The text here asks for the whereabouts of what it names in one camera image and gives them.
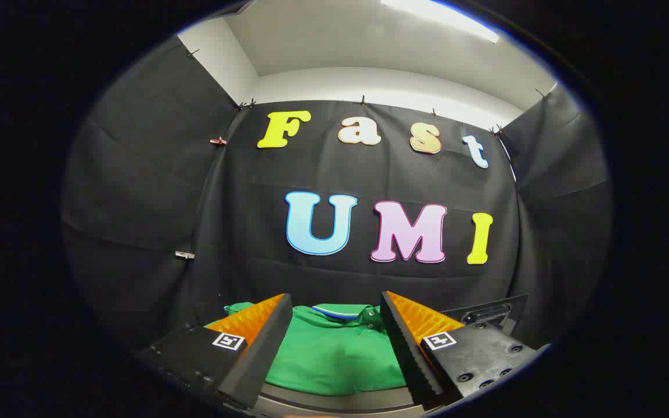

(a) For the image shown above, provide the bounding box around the black washing machine lid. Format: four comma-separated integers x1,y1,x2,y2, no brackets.
442,294,530,346

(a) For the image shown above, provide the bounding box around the green polo shirt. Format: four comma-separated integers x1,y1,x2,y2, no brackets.
204,302,411,397

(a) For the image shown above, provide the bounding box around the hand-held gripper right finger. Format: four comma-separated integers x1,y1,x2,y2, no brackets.
380,291,550,407

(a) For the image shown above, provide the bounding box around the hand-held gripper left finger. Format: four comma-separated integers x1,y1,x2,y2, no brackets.
137,293,293,410

